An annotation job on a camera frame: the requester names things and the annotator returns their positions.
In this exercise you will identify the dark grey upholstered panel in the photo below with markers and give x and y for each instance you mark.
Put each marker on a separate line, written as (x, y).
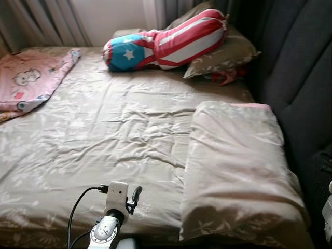
(295, 62)

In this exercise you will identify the grey pleated curtain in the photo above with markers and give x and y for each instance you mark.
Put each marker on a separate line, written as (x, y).
(176, 6)
(41, 21)

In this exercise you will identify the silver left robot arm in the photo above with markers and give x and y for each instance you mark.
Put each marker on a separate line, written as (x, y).
(106, 231)

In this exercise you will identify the stars and stripes bolster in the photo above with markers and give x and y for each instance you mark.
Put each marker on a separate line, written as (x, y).
(181, 41)

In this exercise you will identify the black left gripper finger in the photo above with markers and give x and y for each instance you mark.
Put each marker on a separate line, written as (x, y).
(137, 194)

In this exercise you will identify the beige floral bed sheet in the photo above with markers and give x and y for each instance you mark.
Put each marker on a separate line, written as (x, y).
(129, 129)

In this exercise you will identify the small beige floral pillow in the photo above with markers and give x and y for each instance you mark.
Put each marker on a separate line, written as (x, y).
(228, 54)

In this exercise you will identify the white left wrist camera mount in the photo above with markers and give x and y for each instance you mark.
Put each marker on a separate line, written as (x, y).
(116, 193)

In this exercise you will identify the large beige floral pillow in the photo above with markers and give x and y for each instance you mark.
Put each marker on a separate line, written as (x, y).
(238, 166)

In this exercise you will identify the red cloth item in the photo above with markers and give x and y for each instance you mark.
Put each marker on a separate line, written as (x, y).
(226, 77)

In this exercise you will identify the pink cartoon bear blanket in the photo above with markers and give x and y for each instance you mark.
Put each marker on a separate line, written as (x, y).
(31, 83)

